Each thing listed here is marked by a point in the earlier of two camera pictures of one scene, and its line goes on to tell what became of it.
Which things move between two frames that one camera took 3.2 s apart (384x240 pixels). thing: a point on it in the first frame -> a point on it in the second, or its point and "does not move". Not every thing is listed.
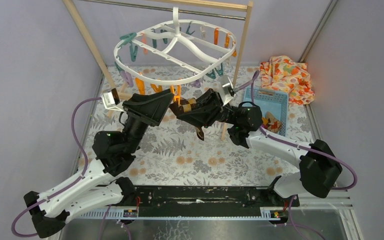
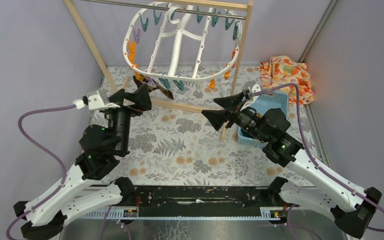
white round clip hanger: (173, 54) -> (143, 12)
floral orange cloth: (281, 73) does not move
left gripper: (136, 110) -> (125, 105)
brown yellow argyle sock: (183, 105) -> (139, 78)
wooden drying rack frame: (248, 9) does not move
